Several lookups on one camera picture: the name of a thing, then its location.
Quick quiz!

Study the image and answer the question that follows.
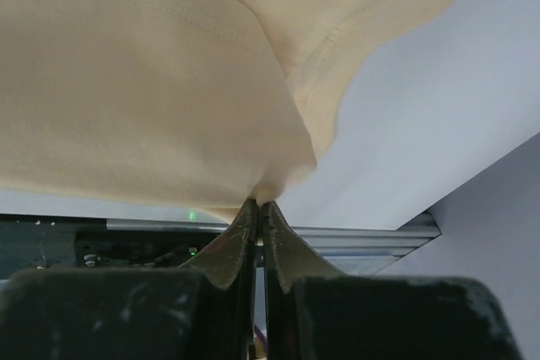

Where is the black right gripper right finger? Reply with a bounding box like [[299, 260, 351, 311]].
[[261, 202, 521, 359]]

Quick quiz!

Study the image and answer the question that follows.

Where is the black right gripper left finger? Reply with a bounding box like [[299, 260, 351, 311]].
[[1, 200, 258, 359]]

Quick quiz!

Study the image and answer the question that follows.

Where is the cream yellow t shirt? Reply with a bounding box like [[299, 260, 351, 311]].
[[1, 0, 454, 220]]

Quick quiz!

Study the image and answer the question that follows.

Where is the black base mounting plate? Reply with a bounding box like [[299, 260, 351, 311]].
[[1, 214, 227, 280]]

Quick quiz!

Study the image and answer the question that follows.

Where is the aluminium frame rail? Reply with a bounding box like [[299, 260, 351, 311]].
[[106, 212, 441, 276]]

